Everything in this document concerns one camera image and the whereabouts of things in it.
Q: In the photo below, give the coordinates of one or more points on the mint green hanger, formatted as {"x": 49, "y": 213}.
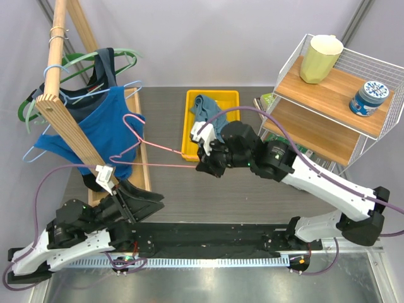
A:
{"x": 83, "y": 101}

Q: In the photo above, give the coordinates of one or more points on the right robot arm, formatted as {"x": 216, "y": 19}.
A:
{"x": 357, "y": 218}

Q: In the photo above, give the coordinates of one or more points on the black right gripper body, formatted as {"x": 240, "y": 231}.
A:
{"x": 220, "y": 158}

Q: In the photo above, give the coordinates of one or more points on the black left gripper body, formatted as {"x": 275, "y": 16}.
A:
{"x": 112, "y": 209}

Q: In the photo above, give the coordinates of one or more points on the royal blue tank top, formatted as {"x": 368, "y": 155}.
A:
{"x": 106, "y": 131}

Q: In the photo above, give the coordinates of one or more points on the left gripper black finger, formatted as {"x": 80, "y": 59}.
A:
{"x": 140, "y": 209}
{"x": 126, "y": 187}

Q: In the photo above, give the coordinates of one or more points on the yellow plastic tray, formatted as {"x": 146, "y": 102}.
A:
{"x": 223, "y": 98}

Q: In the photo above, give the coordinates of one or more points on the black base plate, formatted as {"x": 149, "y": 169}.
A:
{"x": 211, "y": 241}

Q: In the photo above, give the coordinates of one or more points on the light blue wire hanger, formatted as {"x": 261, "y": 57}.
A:
{"x": 40, "y": 91}

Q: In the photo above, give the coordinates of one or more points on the blue lidded jar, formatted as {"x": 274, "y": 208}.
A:
{"x": 369, "y": 98}

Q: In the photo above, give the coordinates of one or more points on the pale green mug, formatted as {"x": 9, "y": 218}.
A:
{"x": 322, "y": 54}

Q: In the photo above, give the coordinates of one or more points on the light blue tank top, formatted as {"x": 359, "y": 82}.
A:
{"x": 205, "y": 108}

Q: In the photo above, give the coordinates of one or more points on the wooden clothes rack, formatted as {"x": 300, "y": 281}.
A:
{"x": 55, "y": 112}

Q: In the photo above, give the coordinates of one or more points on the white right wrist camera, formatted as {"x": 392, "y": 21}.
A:
{"x": 203, "y": 135}

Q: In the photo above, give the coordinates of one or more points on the slotted metal rail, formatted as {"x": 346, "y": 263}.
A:
{"x": 101, "y": 261}

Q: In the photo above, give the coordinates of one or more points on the white wire wooden shelf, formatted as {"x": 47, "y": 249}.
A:
{"x": 317, "y": 116}

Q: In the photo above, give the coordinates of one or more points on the green box on shelf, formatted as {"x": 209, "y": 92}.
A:
{"x": 264, "y": 101}

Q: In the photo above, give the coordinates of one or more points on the dark navy tank top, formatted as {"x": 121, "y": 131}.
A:
{"x": 103, "y": 77}

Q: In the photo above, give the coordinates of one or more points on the pink wire hanger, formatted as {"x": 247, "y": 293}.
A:
{"x": 139, "y": 148}

